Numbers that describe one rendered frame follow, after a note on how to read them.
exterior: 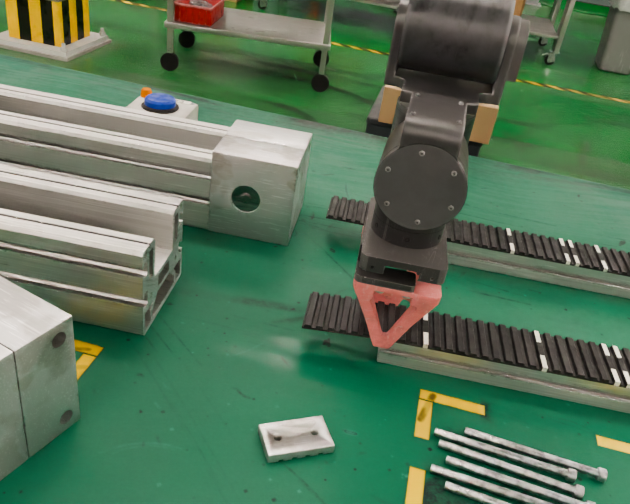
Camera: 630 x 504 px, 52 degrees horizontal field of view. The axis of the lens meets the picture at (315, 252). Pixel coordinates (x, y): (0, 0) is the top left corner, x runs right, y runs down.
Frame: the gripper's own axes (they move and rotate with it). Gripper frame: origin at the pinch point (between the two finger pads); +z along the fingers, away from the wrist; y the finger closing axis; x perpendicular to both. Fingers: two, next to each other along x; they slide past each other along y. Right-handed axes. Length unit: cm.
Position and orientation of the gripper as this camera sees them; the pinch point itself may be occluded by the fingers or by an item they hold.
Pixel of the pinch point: (384, 320)
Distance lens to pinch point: 57.1
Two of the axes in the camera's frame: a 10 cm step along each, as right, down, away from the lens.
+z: -1.4, 8.5, 5.2
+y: -1.5, 5.0, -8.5
